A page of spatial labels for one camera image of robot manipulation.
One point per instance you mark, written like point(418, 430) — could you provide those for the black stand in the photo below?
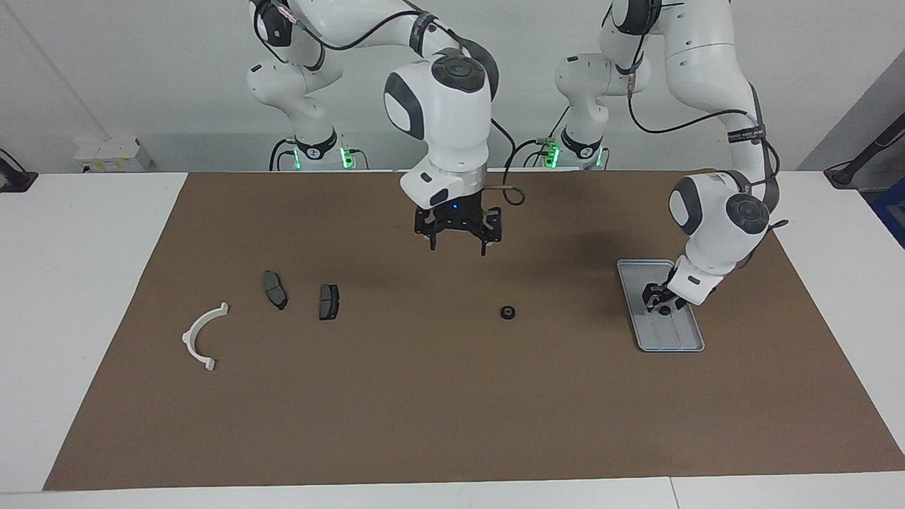
point(848, 173)

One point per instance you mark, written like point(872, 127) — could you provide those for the curved dark brake pad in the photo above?
point(274, 290)

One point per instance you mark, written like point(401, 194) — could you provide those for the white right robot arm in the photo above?
point(452, 127)

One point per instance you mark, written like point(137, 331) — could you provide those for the blue box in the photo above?
point(892, 212)

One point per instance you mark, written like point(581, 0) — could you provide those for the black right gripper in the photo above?
point(458, 218)

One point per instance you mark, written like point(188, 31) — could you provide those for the white power box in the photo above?
point(113, 155)

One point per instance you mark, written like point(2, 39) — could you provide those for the rectangular dark brake pad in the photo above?
point(329, 302)

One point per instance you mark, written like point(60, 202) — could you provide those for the white semicircular bracket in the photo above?
point(189, 338)

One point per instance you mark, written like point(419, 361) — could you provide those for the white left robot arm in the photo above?
point(714, 240)

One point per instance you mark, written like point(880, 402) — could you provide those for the brown table mat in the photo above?
point(452, 396)

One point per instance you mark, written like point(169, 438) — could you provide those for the black clamp mount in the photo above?
point(14, 180)

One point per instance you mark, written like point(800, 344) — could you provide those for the grey metal tray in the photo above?
point(679, 336)

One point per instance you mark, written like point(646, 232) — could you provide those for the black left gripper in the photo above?
point(664, 291)

